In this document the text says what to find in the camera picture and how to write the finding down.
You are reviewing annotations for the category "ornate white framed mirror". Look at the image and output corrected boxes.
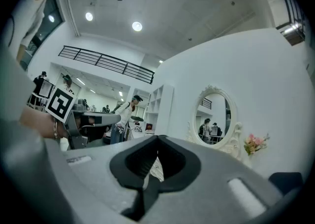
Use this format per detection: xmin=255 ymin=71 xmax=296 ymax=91
xmin=186 ymin=84 xmax=244 ymax=158

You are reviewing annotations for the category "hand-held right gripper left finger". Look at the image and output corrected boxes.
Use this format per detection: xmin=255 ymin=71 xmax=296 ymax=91
xmin=46 ymin=134 xmax=159 ymax=224

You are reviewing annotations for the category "dark blue box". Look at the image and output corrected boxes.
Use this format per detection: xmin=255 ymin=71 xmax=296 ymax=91
xmin=269 ymin=172 xmax=304 ymax=194

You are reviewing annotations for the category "black metal railing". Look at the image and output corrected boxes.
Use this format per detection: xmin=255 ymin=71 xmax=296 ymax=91
xmin=275 ymin=0 xmax=308 ymax=46
xmin=58 ymin=45 xmax=155 ymax=85

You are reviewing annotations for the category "person's white shirt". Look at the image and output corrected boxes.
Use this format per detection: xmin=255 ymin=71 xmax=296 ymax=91
xmin=16 ymin=0 xmax=49 ymax=49

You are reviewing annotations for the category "white cubby shelf unit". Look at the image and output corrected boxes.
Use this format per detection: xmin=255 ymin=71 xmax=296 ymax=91
xmin=144 ymin=84 xmax=174 ymax=136

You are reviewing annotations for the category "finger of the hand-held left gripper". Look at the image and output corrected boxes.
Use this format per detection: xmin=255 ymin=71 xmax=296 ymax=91
xmin=83 ymin=111 xmax=122 ymax=127

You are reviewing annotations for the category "beaded bracelet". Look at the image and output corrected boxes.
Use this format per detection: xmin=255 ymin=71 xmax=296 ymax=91
xmin=52 ymin=117 xmax=60 ymax=140

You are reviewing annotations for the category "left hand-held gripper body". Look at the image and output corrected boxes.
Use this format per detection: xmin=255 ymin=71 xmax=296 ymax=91
xmin=45 ymin=87 xmax=89 ymax=150

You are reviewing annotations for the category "dark window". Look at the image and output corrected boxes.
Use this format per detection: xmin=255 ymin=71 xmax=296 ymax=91
xmin=19 ymin=0 xmax=66 ymax=71

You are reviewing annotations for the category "pink flower bunch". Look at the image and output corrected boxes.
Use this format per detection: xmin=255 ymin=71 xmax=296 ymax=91
xmin=243 ymin=133 xmax=271 ymax=157

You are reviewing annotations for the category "person's left forearm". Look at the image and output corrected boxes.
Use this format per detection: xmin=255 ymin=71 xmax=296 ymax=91
xmin=19 ymin=107 xmax=71 ymax=141

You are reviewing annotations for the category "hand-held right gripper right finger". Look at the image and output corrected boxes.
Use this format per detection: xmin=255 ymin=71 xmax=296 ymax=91
xmin=142 ymin=134 xmax=284 ymax=224

